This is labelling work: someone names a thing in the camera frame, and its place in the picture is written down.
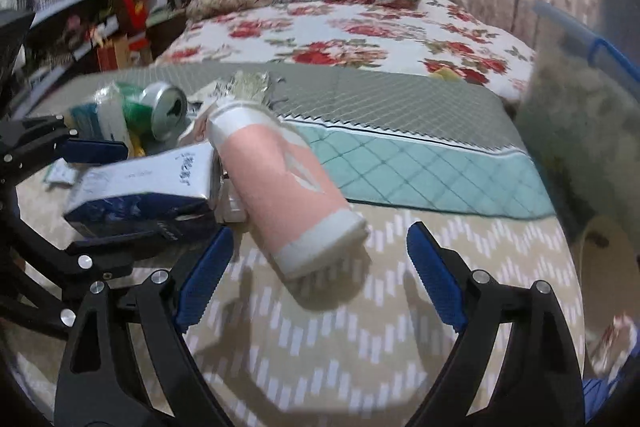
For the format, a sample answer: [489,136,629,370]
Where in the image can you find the crumpled foil wrapper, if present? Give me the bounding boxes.
[210,69,286,108]

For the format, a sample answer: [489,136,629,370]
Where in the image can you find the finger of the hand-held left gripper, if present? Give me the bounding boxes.
[0,114,130,208]
[10,202,221,343]

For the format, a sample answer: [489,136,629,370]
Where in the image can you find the clear storage bin blue lid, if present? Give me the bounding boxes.
[515,0,640,218]

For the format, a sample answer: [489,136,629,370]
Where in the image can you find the pink cylindrical canister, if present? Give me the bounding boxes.
[207,102,371,280]

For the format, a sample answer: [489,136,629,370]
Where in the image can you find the blue white carton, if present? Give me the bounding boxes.
[62,142,223,240]

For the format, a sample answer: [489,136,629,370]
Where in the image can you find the beige round bin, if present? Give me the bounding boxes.
[570,214,640,378]

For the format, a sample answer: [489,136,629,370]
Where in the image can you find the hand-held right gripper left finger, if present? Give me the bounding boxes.
[54,227,236,427]

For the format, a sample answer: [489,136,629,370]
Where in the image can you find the red box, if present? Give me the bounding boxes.
[117,0,151,32]

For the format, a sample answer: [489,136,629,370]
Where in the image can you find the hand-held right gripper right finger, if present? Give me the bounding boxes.
[406,222,586,427]

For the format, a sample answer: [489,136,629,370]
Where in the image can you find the grey teal quilted blanket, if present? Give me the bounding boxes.
[25,62,556,220]

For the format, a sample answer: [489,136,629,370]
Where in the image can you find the green soda can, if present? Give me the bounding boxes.
[125,82,188,142]

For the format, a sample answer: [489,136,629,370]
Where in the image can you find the red gift bag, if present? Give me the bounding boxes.
[97,34,151,72]

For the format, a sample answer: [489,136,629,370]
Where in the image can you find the floral bedsheet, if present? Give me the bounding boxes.
[152,0,536,102]

